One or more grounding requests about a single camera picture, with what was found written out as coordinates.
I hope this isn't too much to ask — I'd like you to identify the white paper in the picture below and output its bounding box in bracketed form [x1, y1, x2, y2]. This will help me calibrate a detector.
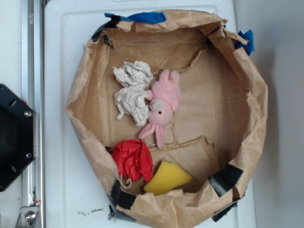
[114, 61, 153, 126]

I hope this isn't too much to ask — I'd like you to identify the crumpled red paper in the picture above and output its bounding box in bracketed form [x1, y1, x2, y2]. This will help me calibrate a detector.
[108, 139, 153, 183]

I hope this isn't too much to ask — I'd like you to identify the pink plush bunny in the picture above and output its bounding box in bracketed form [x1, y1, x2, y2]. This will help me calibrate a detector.
[139, 69, 181, 149]

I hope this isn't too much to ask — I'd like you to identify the yellow sponge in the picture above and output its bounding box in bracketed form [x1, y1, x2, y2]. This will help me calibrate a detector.
[143, 161, 192, 195]

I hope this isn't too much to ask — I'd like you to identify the brown paper bag bin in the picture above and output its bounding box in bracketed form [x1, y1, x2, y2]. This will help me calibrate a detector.
[66, 10, 268, 228]

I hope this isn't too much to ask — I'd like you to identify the white plastic tray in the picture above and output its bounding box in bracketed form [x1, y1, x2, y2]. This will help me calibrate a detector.
[43, 0, 258, 228]

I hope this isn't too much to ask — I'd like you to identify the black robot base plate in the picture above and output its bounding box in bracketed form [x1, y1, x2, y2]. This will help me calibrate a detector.
[0, 84, 35, 192]

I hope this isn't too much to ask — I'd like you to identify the aluminium extrusion rail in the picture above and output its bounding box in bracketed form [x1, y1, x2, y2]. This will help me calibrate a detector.
[21, 0, 47, 228]

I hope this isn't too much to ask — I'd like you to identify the metal corner bracket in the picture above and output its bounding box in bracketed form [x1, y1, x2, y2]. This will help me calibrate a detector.
[15, 206, 41, 228]

